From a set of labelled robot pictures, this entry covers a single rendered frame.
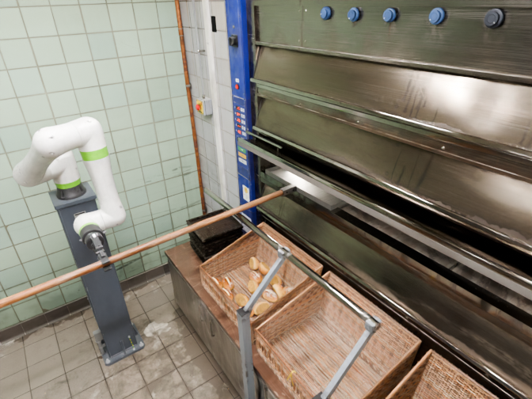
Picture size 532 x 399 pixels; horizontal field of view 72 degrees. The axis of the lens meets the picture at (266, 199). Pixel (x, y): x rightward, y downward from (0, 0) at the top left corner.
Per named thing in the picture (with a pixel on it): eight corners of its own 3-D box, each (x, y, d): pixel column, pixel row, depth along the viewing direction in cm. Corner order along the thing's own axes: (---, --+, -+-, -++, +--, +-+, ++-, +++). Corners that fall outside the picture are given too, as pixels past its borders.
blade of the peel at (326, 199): (330, 210, 180) (331, 205, 178) (265, 173, 219) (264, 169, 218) (379, 188, 197) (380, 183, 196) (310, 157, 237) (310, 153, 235)
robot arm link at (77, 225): (75, 233, 179) (68, 214, 174) (101, 224, 185) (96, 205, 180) (81, 247, 169) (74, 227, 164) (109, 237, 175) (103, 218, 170)
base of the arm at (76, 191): (51, 185, 209) (47, 176, 206) (78, 177, 217) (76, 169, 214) (58, 203, 191) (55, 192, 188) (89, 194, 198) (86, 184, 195)
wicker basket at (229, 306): (264, 254, 248) (264, 220, 234) (323, 303, 208) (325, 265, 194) (199, 285, 224) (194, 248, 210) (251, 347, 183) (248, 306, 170)
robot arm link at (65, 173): (45, 187, 194) (32, 153, 184) (73, 176, 205) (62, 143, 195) (58, 193, 187) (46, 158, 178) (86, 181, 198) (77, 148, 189)
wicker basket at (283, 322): (327, 307, 205) (329, 268, 192) (413, 382, 164) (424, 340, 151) (253, 350, 182) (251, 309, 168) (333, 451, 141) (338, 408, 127)
